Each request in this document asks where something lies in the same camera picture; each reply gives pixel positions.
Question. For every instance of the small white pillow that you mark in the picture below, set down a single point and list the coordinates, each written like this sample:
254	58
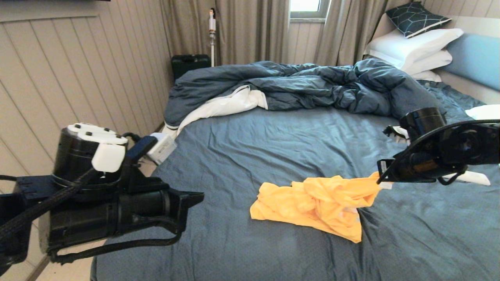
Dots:
426	76

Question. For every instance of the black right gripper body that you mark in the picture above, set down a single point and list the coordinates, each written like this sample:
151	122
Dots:
422	169

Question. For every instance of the crumpled dark blue duvet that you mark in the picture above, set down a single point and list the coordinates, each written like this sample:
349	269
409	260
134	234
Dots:
312	84

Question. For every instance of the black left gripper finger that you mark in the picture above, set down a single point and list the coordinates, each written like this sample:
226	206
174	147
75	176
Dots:
189	208
191	198

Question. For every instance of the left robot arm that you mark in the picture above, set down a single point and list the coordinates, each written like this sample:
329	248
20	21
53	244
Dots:
78	156

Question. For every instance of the yellow t-shirt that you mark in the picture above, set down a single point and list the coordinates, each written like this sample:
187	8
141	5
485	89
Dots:
320	203

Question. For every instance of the large white pillow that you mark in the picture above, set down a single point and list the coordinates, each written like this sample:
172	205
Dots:
410	45

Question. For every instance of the dark green hard case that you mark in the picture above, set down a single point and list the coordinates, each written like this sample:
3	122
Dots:
189	64

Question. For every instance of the dark blue bed sheet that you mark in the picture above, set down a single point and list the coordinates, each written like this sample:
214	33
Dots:
273	148

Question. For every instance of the wide beige curtain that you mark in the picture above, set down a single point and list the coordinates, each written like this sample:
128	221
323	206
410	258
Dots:
250	31

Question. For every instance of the long white remote control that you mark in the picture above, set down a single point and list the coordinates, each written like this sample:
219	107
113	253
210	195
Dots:
474	178

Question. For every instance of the white stick vacuum cleaner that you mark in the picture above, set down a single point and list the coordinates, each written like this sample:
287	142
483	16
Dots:
212	33

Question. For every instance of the narrow beige curtain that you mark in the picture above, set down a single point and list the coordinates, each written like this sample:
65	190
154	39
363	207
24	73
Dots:
343	31

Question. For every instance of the white duvet lining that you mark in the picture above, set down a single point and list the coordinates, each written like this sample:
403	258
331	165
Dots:
218	107

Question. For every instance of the window with grey frame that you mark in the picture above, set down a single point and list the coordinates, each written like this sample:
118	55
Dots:
304	6

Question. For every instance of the flat white pillow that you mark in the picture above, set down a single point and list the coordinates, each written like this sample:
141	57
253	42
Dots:
429	62

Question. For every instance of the dark geometric pattern cushion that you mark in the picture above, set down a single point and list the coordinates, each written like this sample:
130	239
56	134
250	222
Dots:
416	19

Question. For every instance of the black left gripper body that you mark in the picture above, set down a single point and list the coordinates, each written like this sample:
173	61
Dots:
117	214

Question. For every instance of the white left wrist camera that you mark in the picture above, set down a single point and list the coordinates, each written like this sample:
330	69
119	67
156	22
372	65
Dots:
163	148

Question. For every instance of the beige headboard frame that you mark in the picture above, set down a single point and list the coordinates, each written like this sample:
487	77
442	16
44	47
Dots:
476	25

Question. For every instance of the light blue headboard pad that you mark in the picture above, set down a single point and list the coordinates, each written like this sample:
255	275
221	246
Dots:
476	60

